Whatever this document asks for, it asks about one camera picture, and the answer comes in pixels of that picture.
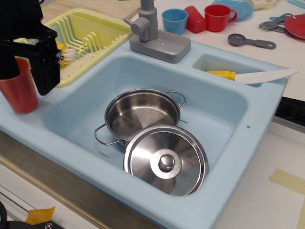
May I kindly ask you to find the yellow dish brush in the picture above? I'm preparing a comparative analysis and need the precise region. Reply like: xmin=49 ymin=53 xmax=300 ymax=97
xmin=56 ymin=41 xmax=78 ymax=69

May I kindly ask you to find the blue plastic plate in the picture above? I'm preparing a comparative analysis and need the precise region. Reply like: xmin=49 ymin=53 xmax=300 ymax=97
xmin=211 ymin=0 xmax=253 ymax=20

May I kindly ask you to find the yellow tape piece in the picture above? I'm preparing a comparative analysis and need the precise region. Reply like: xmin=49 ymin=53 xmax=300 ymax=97
xmin=25 ymin=207 xmax=55 ymax=225

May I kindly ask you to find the black cable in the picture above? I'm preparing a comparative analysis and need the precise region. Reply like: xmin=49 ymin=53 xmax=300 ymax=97
xmin=0 ymin=201 xmax=8 ymax=227

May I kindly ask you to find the red plastic plate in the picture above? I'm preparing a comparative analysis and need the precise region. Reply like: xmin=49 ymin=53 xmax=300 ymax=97
xmin=284 ymin=14 xmax=305 ymax=39

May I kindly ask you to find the yellow dish drying rack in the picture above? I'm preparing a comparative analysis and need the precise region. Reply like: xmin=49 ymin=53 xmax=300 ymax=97
xmin=14 ymin=9 xmax=134 ymax=89

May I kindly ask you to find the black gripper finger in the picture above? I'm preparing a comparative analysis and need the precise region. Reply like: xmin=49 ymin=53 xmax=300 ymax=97
xmin=0 ymin=54 xmax=20 ymax=80
xmin=28 ymin=53 xmax=60 ymax=95

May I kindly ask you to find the cream plastic toy item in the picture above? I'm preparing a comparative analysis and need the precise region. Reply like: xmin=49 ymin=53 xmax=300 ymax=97
xmin=248 ymin=0 xmax=277 ymax=10

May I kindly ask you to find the red tumbler lying down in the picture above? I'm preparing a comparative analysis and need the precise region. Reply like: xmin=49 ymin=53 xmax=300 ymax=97
xmin=184 ymin=6 xmax=207 ymax=33

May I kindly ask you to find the red plastic tumbler cup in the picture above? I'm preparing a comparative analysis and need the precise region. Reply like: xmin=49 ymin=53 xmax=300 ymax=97
xmin=0 ymin=57 xmax=39 ymax=114

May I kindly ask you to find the wooden counter base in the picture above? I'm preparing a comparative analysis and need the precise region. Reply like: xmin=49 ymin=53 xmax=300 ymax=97
xmin=0 ymin=130 xmax=158 ymax=229

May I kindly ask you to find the light blue toy sink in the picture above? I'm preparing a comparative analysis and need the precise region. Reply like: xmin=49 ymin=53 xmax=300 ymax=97
xmin=0 ymin=42 xmax=287 ymax=229

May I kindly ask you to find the red mug with handle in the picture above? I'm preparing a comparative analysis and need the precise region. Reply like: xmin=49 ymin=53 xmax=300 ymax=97
xmin=204 ymin=4 xmax=238 ymax=32

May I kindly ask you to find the stainless steel pot lid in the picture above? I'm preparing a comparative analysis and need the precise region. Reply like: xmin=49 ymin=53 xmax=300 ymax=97
xmin=123 ymin=125 xmax=209 ymax=196

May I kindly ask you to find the beige masking tape strip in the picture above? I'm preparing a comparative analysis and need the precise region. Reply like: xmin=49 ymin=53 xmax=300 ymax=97
xmin=269 ymin=169 xmax=305 ymax=196

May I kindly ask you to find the grey toy measuring spoon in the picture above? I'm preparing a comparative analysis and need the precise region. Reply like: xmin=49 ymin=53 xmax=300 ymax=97
xmin=228 ymin=33 xmax=276 ymax=50

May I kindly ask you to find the grey toy faucet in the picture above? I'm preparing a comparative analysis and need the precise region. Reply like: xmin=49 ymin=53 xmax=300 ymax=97
xmin=123 ymin=0 xmax=191 ymax=63

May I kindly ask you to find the grey toy fork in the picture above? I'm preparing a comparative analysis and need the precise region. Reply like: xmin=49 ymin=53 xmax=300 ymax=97
xmin=259 ymin=21 xmax=285 ymax=33

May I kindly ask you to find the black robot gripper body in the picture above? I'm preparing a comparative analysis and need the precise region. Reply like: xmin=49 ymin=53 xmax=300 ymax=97
xmin=0 ymin=0 xmax=62 ymax=62

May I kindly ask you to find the blue plastic cup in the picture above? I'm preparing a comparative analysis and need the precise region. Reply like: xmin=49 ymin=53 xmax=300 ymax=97
xmin=162 ymin=9 xmax=189 ymax=35

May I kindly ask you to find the yellow handled white toy knife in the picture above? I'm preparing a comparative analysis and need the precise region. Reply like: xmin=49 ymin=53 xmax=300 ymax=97
xmin=208 ymin=69 xmax=299 ymax=85

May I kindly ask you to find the blue toy utensil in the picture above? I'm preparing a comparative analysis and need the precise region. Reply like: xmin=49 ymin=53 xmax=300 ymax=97
xmin=287 ymin=0 xmax=305 ymax=9

